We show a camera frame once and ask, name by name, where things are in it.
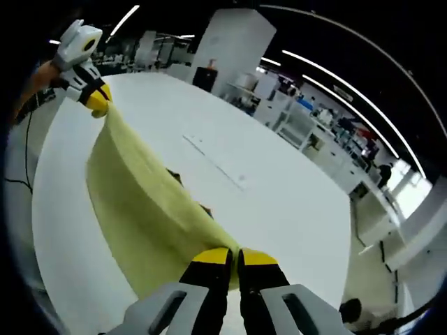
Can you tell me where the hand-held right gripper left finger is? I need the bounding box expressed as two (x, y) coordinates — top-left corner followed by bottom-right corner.
(110, 247), (234, 335)

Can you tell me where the white square pillar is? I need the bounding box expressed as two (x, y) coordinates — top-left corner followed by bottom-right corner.
(193, 8), (277, 92)

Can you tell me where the ceiling strip light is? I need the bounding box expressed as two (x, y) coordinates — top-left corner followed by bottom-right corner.
(281, 50), (400, 158)
(302, 74), (427, 179)
(109, 4), (140, 36)

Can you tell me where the yellow blue grey garment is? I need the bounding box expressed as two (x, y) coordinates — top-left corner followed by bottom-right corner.
(85, 100), (242, 301)

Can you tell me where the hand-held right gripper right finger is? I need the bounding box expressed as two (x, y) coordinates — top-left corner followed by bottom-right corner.
(236, 247), (352, 335)

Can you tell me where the black cabinet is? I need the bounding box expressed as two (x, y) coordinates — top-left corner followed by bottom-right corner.
(191, 66), (220, 94)

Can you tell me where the long white lab counter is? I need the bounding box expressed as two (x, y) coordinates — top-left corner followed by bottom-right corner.
(254, 80), (408, 252)

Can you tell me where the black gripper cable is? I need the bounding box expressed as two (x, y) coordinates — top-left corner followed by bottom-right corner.
(3, 104), (35, 195)

